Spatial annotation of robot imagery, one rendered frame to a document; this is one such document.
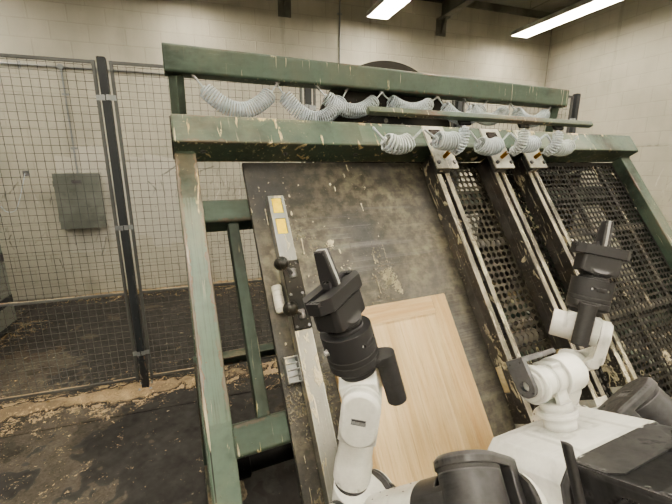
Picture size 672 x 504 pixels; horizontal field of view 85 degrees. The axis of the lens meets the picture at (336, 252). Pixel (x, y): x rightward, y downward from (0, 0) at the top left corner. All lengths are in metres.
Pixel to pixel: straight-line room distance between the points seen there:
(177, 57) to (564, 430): 1.57
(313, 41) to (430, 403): 5.49
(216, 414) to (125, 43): 5.34
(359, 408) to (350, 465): 0.15
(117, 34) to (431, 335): 5.41
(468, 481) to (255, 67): 1.51
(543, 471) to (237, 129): 1.08
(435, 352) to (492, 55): 6.68
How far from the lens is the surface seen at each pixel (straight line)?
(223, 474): 0.97
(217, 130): 1.20
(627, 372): 1.73
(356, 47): 6.29
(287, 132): 1.24
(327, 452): 1.03
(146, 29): 5.92
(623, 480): 0.64
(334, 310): 0.55
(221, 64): 1.65
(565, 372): 0.76
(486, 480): 0.62
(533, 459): 0.69
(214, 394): 0.97
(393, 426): 1.12
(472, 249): 1.38
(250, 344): 1.09
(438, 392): 1.20
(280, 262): 0.94
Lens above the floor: 1.77
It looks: 14 degrees down
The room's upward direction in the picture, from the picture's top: straight up
